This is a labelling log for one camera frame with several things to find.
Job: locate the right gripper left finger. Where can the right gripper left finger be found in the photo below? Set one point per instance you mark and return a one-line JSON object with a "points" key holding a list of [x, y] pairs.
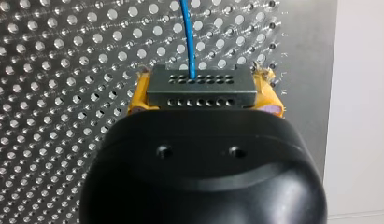
{"points": [[139, 96]]}

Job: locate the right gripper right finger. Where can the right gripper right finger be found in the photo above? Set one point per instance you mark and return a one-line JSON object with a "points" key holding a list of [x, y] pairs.
{"points": [[267, 96]]}

